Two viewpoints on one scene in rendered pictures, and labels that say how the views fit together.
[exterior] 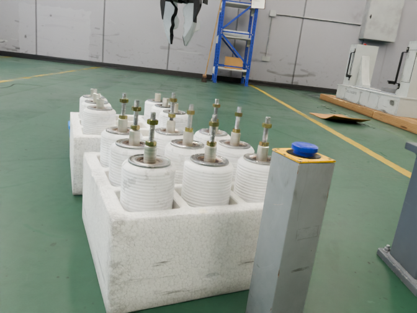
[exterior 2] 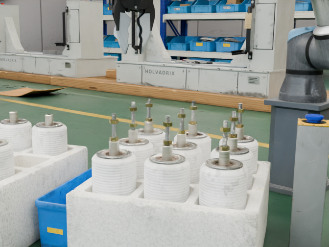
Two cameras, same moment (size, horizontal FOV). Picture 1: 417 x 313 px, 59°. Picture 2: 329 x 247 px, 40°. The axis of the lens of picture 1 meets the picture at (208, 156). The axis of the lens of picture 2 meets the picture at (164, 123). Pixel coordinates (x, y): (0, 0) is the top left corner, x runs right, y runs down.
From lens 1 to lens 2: 0.84 m
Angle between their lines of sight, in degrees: 47
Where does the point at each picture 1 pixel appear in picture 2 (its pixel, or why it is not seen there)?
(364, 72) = (12, 36)
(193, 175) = not seen: hidden behind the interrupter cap
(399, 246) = (280, 174)
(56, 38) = not seen: outside the picture
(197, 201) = not seen: hidden behind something
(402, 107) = (80, 68)
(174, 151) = (189, 154)
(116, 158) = (173, 176)
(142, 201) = (243, 197)
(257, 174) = (252, 149)
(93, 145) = (14, 190)
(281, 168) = (312, 135)
